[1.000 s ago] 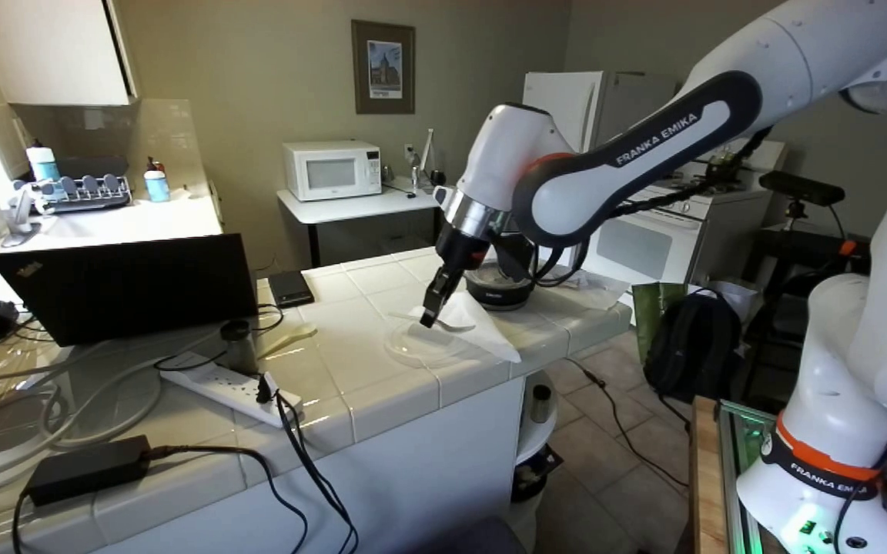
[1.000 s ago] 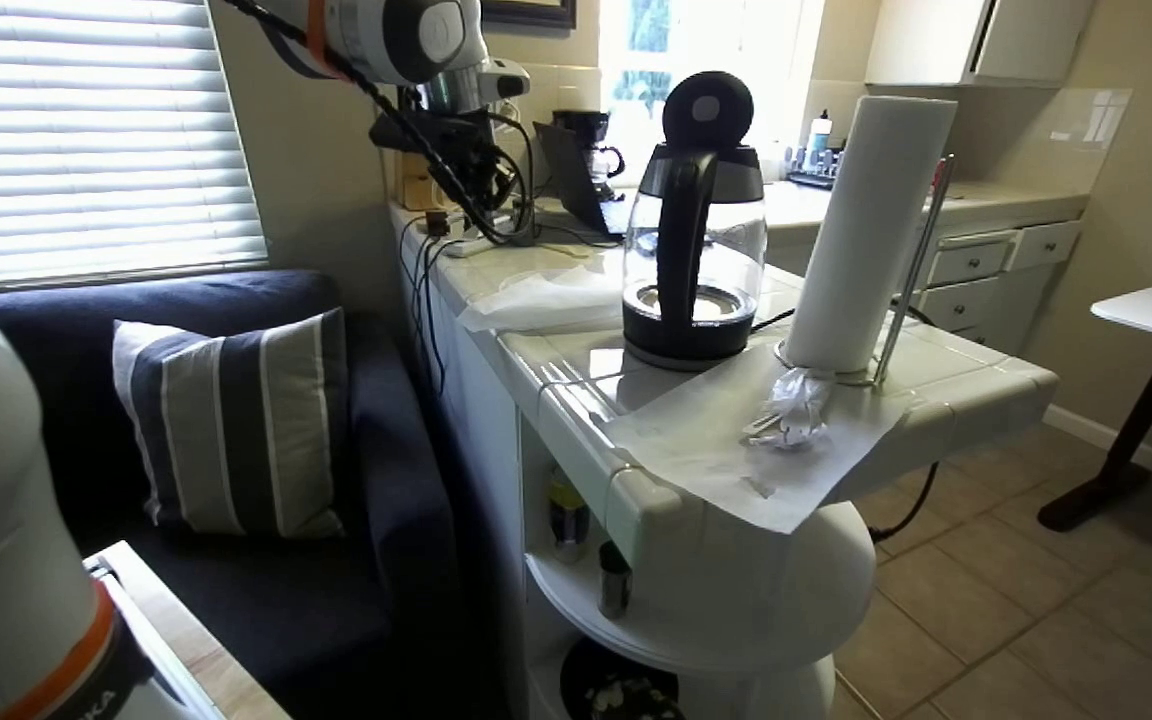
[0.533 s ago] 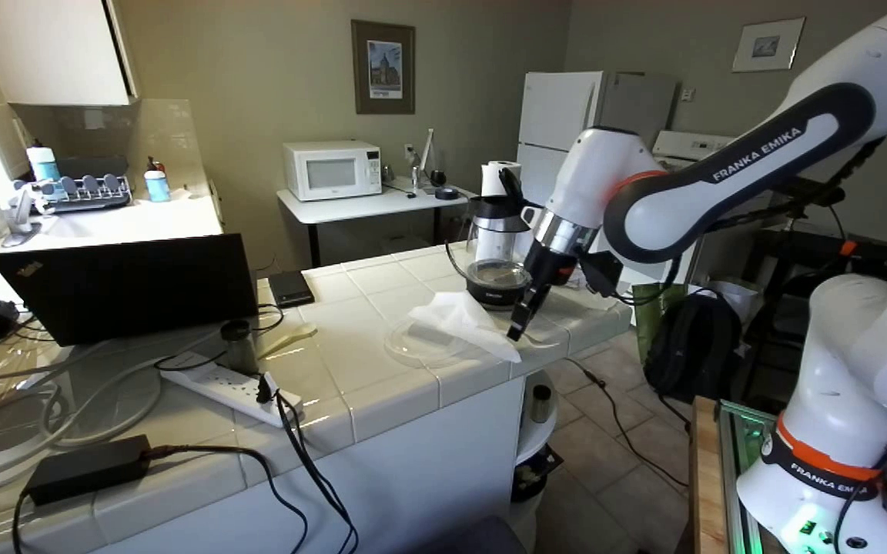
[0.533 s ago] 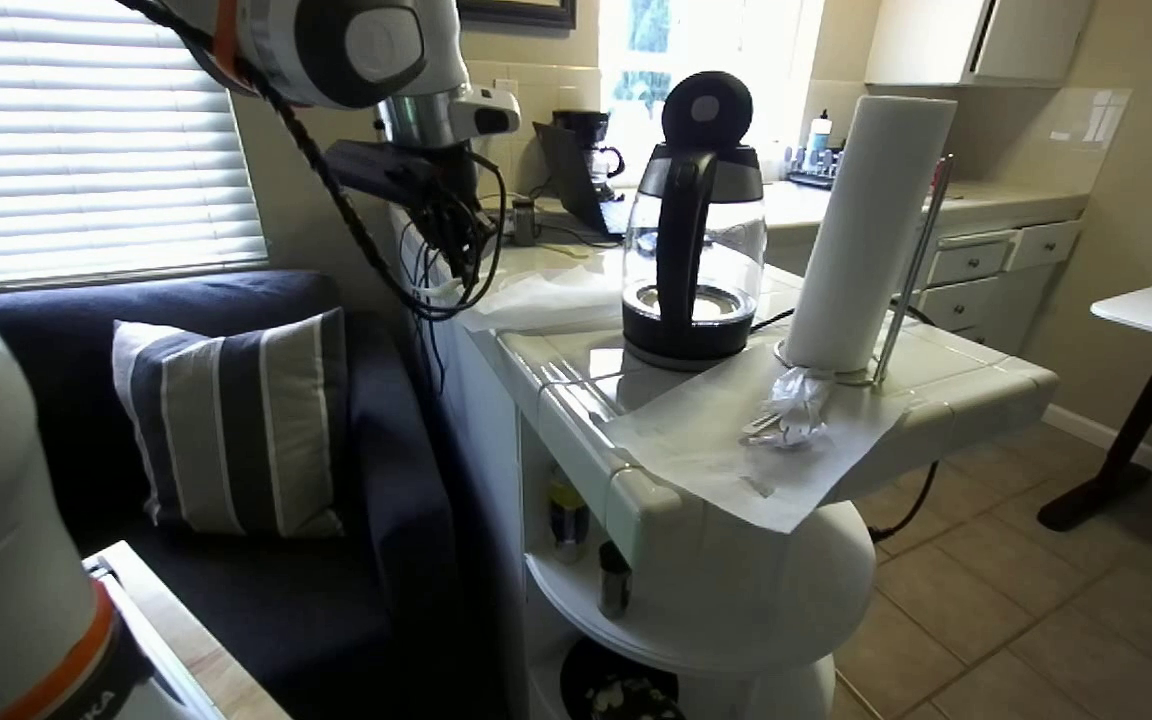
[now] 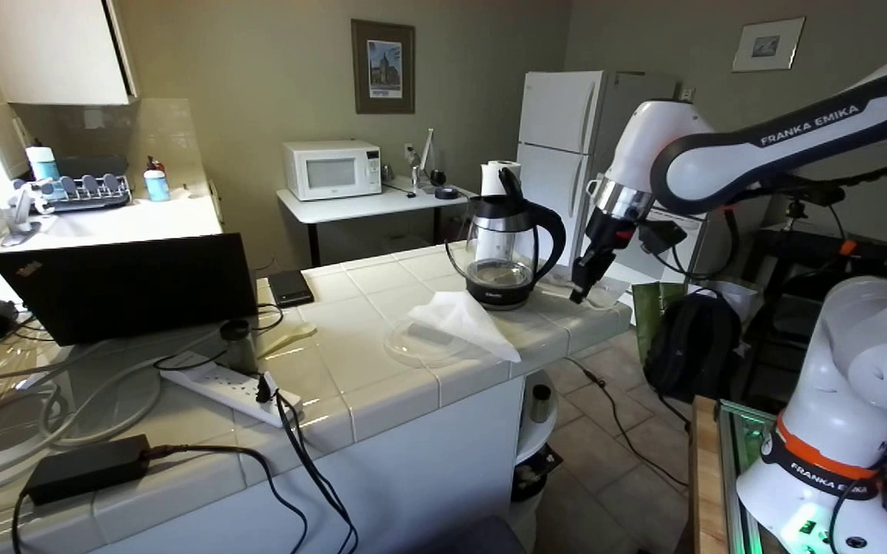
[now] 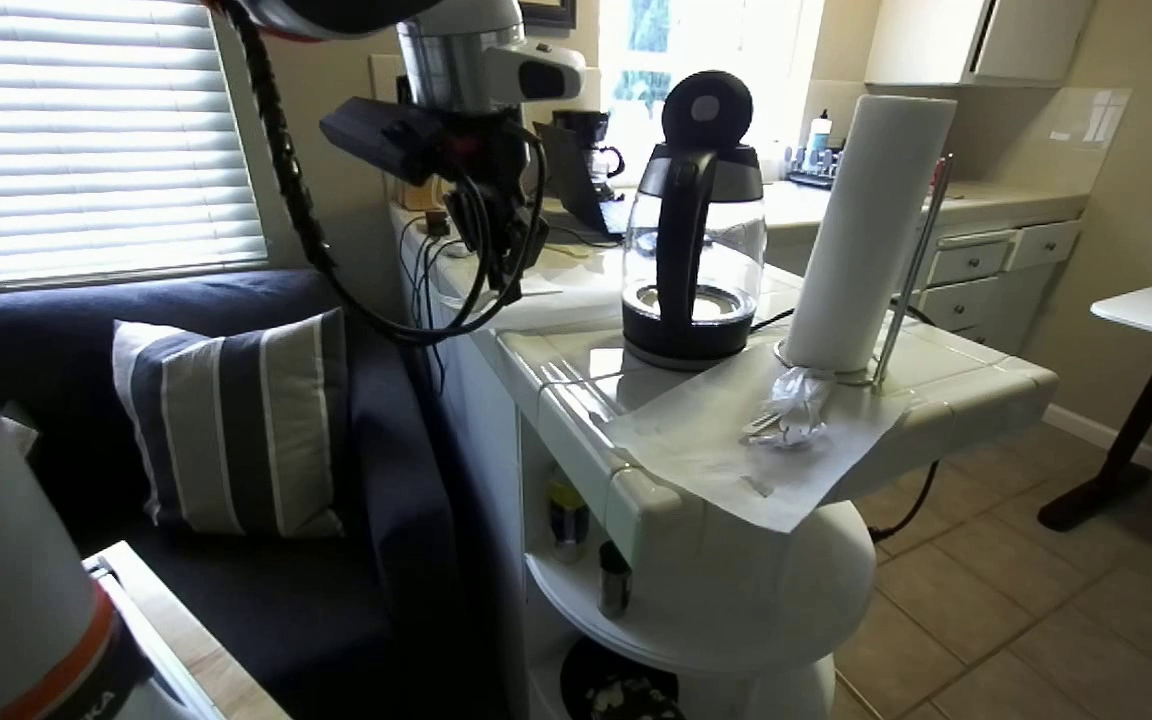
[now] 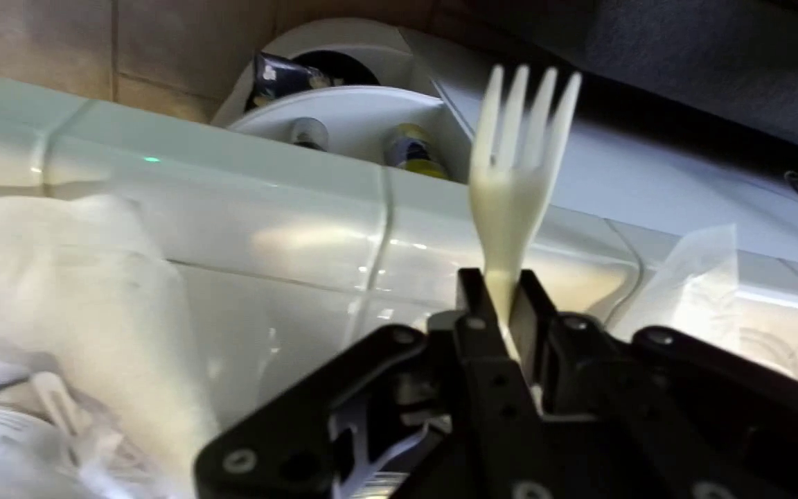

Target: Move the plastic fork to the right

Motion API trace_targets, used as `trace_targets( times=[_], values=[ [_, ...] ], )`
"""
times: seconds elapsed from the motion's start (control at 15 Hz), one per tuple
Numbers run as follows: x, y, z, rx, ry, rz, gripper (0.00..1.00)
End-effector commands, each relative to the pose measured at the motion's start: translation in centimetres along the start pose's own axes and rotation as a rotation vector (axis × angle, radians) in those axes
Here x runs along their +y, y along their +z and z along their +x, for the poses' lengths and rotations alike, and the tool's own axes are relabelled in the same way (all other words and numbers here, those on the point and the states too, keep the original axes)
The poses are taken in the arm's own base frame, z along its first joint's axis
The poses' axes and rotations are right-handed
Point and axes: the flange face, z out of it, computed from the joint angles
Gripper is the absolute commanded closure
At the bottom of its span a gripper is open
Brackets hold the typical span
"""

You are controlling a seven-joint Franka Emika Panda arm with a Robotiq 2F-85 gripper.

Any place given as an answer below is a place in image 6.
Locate white wall cabinet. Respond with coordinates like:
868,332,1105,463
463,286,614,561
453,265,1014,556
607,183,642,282
861,0,1102,92

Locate black coffee maker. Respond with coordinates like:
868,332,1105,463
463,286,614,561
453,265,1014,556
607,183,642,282
544,109,634,242

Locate navy blue sofa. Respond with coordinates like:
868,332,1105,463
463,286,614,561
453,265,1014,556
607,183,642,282
0,265,509,720

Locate white tiled counter with shelves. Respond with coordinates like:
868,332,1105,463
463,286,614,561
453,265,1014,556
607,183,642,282
388,195,1066,720

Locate white paper sheet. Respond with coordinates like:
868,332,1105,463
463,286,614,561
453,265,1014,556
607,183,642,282
603,332,918,541

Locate white window blinds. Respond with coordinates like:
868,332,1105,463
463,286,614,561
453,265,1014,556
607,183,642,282
0,0,278,297

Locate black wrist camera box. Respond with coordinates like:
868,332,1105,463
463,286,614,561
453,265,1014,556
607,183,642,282
317,92,457,190

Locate metal paper towel holder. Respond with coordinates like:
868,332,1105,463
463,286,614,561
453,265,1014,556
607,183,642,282
771,150,966,402

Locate small light side table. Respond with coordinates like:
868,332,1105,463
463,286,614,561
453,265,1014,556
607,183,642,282
85,537,298,720

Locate black power cable on floor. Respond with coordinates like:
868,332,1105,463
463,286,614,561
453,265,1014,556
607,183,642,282
866,458,946,549

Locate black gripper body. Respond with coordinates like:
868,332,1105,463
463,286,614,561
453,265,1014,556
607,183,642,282
439,109,538,222

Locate blue bottle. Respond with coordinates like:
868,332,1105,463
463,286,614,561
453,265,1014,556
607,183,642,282
796,109,841,183

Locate striped grey white pillow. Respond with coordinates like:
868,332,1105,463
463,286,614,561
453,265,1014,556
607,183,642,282
109,305,357,544

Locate white kitchen drawer cabinet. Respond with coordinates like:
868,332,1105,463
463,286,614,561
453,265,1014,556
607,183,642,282
761,176,1098,359

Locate white paper towel roll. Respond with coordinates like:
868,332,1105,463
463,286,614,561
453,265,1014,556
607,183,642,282
781,92,966,380

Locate bright kitchen window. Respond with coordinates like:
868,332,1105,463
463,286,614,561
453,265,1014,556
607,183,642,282
596,0,827,173

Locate yellow shelf item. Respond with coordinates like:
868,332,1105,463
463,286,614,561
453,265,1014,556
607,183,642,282
541,471,596,551

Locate glass and black electric kettle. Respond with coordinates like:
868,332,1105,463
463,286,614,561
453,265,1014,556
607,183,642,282
617,69,778,378

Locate clear crumpled plastic wrap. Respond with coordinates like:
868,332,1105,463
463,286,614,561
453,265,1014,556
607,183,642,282
737,364,836,458

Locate dark picture frame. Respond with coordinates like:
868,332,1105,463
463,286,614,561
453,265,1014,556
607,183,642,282
518,0,580,35

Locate small dark bottle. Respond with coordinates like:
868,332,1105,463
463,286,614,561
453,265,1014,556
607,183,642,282
596,537,635,620

